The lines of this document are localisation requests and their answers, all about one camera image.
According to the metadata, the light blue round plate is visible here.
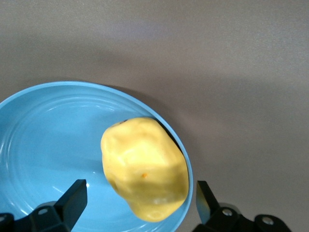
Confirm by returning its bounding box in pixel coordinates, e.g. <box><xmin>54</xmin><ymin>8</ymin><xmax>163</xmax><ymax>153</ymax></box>
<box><xmin>0</xmin><ymin>81</ymin><xmax>195</xmax><ymax>232</ymax></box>

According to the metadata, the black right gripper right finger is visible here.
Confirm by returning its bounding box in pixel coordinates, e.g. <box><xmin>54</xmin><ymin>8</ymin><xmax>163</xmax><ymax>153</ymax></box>
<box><xmin>196</xmin><ymin>180</ymin><xmax>255</xmax><ymax>232</ymax></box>

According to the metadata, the yellow peeled potato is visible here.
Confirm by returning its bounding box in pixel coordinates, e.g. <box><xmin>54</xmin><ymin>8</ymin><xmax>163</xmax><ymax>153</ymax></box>
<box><xmin>100</xmin><ymin>117</ymin><xmax>190</xmax><ymax>223</ymax></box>

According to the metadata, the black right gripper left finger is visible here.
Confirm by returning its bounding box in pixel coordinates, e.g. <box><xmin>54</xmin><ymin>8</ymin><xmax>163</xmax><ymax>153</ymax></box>
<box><xmin>14</xmin><ymin>179</ymin><xmax>88</xmax><ymax>232</ymax></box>

